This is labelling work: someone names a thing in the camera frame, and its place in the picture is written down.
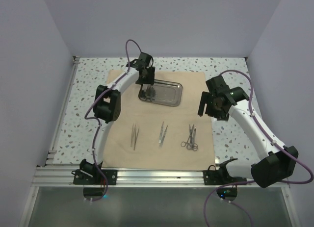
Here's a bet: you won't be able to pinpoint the steel instrument tray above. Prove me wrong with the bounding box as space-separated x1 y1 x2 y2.
138 79 183 107

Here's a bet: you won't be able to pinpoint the steel needle holder clamp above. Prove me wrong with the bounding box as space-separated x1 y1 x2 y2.
181 125 194 149

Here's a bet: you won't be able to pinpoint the steel surgical scissors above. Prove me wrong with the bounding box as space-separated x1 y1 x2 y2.
187 125 198 151

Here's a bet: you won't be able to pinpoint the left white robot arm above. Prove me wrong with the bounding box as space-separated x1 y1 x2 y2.
80 52 155 184

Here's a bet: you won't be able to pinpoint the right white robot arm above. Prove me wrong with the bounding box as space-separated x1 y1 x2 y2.
198 76 298 188

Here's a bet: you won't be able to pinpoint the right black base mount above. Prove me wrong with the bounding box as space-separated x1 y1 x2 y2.
202 165 247 185

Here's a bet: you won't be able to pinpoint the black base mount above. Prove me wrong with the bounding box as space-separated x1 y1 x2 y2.
71 169 118 185
202 165 247 185

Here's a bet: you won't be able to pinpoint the left aluminium side rail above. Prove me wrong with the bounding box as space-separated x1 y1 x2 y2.
44 56 80 166

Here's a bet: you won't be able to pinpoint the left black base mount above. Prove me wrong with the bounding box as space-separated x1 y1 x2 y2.
71 169 118 185

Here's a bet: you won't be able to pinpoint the aluminium front rail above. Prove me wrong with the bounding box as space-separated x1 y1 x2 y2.
31 163 291 188

